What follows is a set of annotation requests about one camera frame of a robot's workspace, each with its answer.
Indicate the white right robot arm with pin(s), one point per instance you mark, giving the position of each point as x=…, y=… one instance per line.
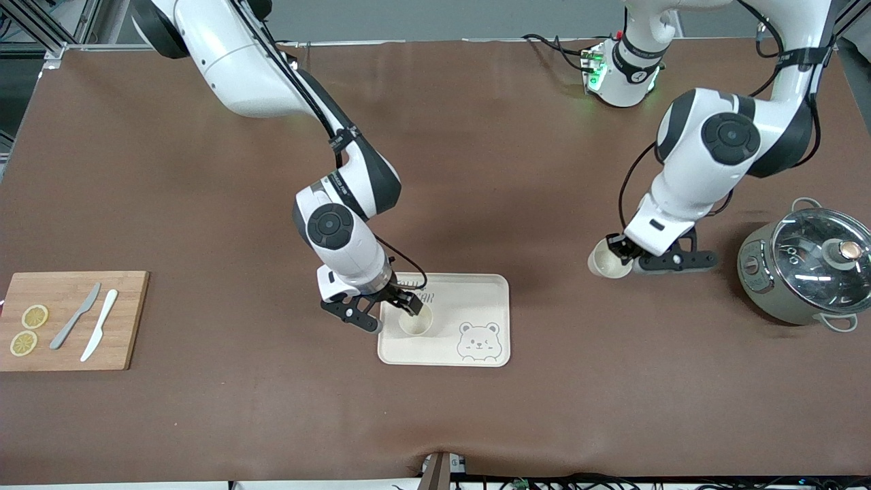
x=238, y=61

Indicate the lemon slice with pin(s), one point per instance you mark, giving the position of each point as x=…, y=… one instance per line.
x=35, y=316
x=23, y=343

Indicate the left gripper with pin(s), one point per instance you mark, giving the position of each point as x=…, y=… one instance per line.
x=620, y=248

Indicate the glass pot lid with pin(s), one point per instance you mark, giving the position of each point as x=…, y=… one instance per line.
x=810, y=272

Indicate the white IKEA cup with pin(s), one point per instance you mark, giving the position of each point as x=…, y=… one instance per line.
x=605, y=267
x=415, y=325

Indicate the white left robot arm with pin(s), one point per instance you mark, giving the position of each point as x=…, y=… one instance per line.
x=708, y=170

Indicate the bamboo cutting board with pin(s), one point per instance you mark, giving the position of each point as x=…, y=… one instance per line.
x=129, y=320

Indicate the cream tray with bear print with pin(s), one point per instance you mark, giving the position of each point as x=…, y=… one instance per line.
x=469, y=299

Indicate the pale green electric pot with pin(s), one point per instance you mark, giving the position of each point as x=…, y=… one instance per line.
x=762, y=286

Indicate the aluminium frame strut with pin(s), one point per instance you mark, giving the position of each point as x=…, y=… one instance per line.
x=850, y=17
x=54, y=51

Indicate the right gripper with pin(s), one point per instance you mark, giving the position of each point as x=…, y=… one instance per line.
x=393, y=293

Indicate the grey plastic knife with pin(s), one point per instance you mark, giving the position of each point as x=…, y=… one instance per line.
x=75, y=318

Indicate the white plastic knife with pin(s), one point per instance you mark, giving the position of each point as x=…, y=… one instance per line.
x=101, y=320

